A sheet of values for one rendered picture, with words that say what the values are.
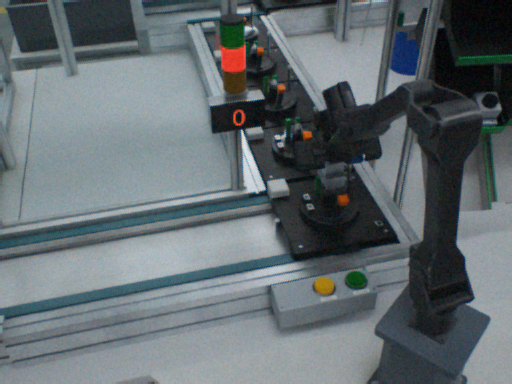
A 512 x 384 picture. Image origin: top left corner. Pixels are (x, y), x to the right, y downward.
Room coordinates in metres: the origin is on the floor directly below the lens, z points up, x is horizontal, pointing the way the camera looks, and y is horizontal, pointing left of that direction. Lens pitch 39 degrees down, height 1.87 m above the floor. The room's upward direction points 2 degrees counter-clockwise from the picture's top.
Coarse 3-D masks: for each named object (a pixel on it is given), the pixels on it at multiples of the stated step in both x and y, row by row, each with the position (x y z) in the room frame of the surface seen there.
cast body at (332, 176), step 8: (328, 160) 0.99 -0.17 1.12; (328, 168) 0.98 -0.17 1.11; (336, 168) 0.98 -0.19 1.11; (320, 176) 1.00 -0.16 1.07; (328, 176) 0.97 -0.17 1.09; (336, 176) 0.97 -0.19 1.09; (344, 176) 0.97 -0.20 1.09; (328, 184) 0.96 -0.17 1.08; (336, 184) 0.97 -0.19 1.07; (344, 184) 0.97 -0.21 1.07
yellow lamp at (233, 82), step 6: (222, 72) 1.07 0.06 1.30; (228, 72) 1.05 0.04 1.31; (234, 72) 1.05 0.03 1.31; (240, 72) 1.05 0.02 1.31; (222, 78) 1.07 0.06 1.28; (228, 78) 1.05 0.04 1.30; (234, 78) 1.05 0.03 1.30; (240, 78) 1.05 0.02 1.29; (228, 84) 1.05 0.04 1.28; (234, 84) 1.05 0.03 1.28; (240, 84) 1.05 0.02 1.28; (228, 90) 1.05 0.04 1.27; (234, 90) 1.05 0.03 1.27; (240, 90) 1.05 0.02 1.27
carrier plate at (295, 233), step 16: (352, 176) 1.12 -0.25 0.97; (352, 192) 1.06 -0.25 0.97; (368, 192) 1.06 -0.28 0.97; (288, 208) 1.01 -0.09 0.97; (368, 208) 1.00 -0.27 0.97; (288, 224) 0.95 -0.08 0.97; (304, 224) 0.95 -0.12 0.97; (352, 224) 0.95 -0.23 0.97; (368, 224) 0.94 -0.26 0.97; (384, 224) 0.94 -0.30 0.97; (288, 240) 0.90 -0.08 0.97; (304, 240) 0.90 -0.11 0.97; (320, 240) 0.90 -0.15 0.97; (336, 240) 0.90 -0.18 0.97; (352, 240) 0.89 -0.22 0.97; (368, 240) 0.89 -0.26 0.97; (384, 240) 0.90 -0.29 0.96; (304, 256) 0.86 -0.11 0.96
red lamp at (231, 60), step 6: (222, 48) 1.06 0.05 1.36; (240, 48) 1.05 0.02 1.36; (222, 54) 1.06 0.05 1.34; (228, 54) 1.05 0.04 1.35; (234, 54) 1.05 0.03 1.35; (240, 54) 1.05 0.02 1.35; (222, 60) 1.06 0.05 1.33; (228, 60) 1.05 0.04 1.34; (234, 60) 1.05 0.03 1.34; (240, 60) 1.05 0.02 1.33; (222, 66) 1.06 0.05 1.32; (228, 66) 1.05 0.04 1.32; (234, 66) 1.05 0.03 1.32; (240, 66) 1.05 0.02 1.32
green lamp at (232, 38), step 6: (222, 24) 1.06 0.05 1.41; (240, 24) 1.06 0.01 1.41; (222, 30) 1.06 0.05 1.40; (228, 30) 1.05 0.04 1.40; (234, 30) 1.05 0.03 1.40; (240, 30) 1.05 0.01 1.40; (222, 36) 1.06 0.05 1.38; (228, 36) 1.05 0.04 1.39; (234, 36) 1.05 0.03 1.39; (240, 36) 1.05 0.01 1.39; (222, 42) 1.06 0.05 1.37; (228, 42) 1.05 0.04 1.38; (234, 42) 1.05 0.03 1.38; (240, 42) 1.05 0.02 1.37; (228, 48) 1.05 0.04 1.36; (234, 48) 1.05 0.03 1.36
